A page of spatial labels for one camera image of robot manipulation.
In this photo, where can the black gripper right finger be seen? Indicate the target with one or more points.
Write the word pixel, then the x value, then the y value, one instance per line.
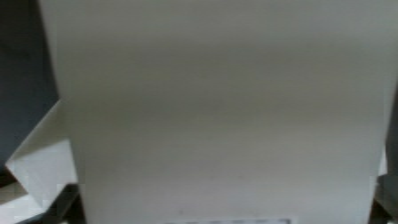
pixel 385 205

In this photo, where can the white U-shaped obstacle wall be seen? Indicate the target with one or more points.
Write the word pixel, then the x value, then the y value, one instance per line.
pixel 19 205

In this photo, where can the white cabinet top with knob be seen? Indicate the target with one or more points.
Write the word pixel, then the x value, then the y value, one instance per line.
pixel 227 96

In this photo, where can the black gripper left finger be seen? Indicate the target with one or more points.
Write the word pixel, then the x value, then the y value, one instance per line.
pixel 65 212

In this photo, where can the white cabinet body box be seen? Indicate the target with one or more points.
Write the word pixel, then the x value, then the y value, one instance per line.
pixel 42 162

